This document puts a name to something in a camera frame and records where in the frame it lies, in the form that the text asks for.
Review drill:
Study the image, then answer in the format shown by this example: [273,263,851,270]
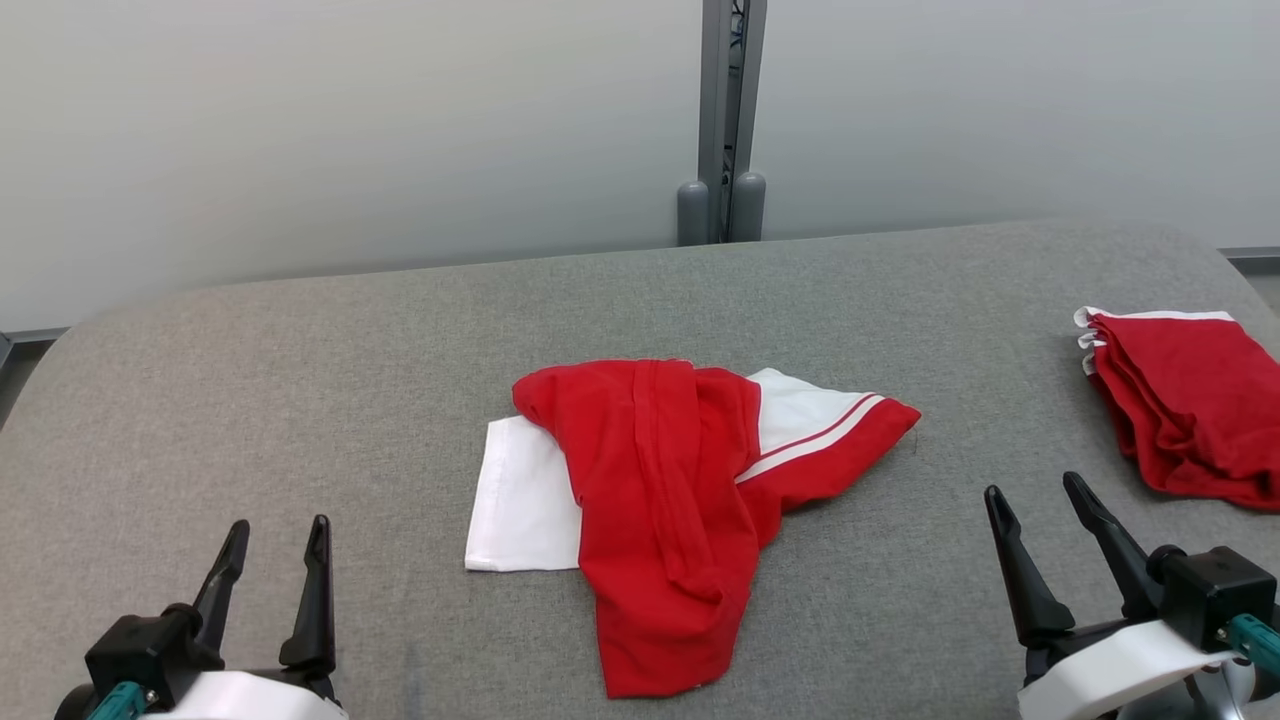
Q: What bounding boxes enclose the teal right camera connector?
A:
[1228,613,1280,679]

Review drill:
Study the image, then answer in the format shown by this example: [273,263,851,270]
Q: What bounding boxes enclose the grey metal post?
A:
[698,0,769,244]

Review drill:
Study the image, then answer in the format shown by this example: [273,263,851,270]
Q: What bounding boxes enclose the grey cylinder post foot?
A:
[677,180,711,247]
[730,171,768,243]

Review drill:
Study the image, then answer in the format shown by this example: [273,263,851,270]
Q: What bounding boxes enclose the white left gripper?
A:
[140,514,349,720]

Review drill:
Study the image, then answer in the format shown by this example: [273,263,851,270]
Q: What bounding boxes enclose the teal left camera connector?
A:
[85,680,151,720]

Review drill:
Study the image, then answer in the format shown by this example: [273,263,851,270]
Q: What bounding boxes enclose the red shorts with white stripes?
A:
[1074,306,1280,513]

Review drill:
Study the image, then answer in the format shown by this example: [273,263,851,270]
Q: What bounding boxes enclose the red and white basketball jersey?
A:
[465,358,922,699]

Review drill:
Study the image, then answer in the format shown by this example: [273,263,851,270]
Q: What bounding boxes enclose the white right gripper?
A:
[984,472,1236,720]

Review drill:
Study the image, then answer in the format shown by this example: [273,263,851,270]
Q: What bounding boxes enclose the teal camera connector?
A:
[1228,613,1280,679]
[85,680,151,720]

